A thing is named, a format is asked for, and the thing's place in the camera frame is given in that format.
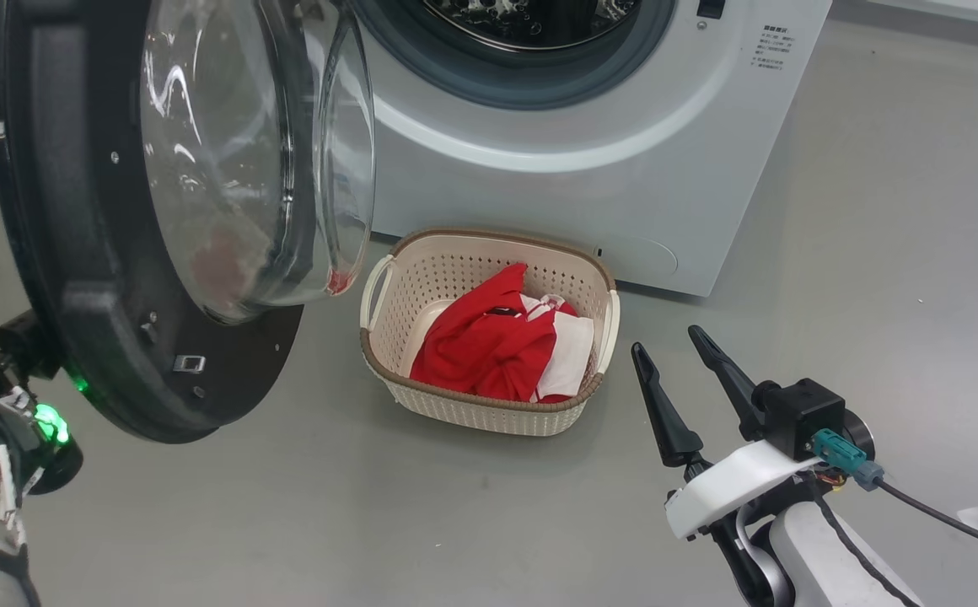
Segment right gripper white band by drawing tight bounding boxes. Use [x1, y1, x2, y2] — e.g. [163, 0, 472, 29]
[631, 325, 824, 607]

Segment black round glass machine door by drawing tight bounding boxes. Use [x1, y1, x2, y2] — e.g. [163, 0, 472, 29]
[0, 0, 377, 445]

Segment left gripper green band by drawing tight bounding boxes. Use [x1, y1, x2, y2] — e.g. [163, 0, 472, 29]
[0, 316, 85, 498]

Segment red and white garment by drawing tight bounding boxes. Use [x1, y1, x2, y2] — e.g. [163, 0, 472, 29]
[521, 293, 597, 405]

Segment white front-load washing machine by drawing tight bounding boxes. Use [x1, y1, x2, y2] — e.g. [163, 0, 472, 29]
[344, 0, 834, 298]

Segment red garment with white tag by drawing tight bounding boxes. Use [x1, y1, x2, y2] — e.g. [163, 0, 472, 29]
[410, 262, 559, 402]

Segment cream perforated laundry basket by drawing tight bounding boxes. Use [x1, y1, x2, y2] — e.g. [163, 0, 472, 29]
[359, 227, 622, 438]

